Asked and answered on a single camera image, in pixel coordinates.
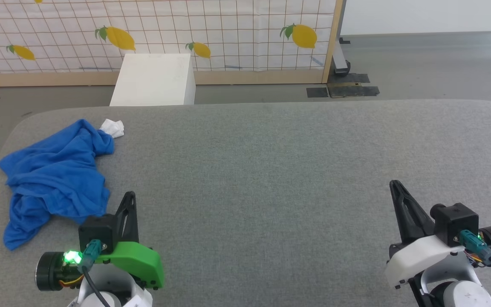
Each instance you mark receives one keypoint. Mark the grey fabric sofa seat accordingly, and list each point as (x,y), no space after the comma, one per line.
(271,192)

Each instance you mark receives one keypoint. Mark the blue white basketball jersey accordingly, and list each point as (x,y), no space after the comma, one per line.
(53,179)

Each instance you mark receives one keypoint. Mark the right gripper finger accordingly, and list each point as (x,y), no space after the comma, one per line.
(418,221)
(400,213)

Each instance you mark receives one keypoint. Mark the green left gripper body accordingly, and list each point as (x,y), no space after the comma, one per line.
(143,264)

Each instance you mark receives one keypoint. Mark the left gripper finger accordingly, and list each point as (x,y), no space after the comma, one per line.
(134,221)
(124,228)

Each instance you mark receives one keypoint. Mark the large black floor tape patch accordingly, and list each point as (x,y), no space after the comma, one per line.
(365,91)

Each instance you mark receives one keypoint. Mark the small black floor tape patch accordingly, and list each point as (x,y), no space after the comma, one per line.
(317,92)

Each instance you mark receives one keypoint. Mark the white rectangular box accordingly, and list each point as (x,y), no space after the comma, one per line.
(154,81)

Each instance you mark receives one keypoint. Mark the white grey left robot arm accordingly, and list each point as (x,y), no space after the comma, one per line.
(105,288)

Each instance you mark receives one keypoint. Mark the lemon print grid cloth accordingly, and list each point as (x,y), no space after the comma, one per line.
(228,25)

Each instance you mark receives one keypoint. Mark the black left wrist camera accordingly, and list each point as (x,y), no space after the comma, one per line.
(98,232)

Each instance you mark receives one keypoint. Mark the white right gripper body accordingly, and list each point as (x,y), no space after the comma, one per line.
(420,256)

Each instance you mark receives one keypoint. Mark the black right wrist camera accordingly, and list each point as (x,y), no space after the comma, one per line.
(456,221)

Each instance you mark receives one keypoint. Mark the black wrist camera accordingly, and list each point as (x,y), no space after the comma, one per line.
(98,232)
(456,221)

